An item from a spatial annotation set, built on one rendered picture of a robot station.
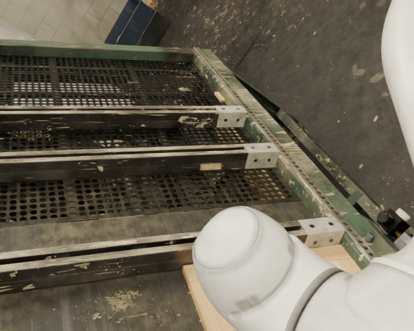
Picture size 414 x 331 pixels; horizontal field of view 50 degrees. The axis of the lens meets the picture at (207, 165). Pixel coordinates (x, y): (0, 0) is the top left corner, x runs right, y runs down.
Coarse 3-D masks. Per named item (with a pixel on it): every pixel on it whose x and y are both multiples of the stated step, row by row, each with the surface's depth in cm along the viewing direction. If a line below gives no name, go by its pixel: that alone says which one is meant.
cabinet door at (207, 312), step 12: (324, 252) 125; (336, 252) 126; (192, 264) 113; (336, 264) 122; (348, 264) 122; (192, 276) 109; (192, 288) 106; (204, 300) 104; (204, 312) 101; (216, 312) 101; (204, 324) 99; (216, 324) 99; (228, 324) 99
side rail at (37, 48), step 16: (0, 48) 205; (16, 48) 207; (32, 48) 209; (48, 48) 212; (64, 48) 214; (80, 48) 217; (96, 48) 220; (112, 48) 224; (128, 48) 228; (144, 48) 231; (160, 48) 236; (176, 48) 240; (48, 64) 216; (96, 64) 224; (112, 64) 227; (176, 64) 238
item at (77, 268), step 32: (288, 224) 124; (320, 224) 127; (0, 256) 98; (32, 256) 100; (64, 256) 102; (96, 256) 102; (128, 256) 104; (160, 256) 108; (192, 256) 112; (0, 288) 97; (32, 288) 100
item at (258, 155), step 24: (240, 144) 158; (264, 144) 161; (0, 168) 127; (24, 168) 129; (48, 168) 132; (72, 168) 135; (96, 168) 137; (120, 168) 140; (144, 168) 143; (168, 168) 146; (192, 168) 150; (240, 168) 157
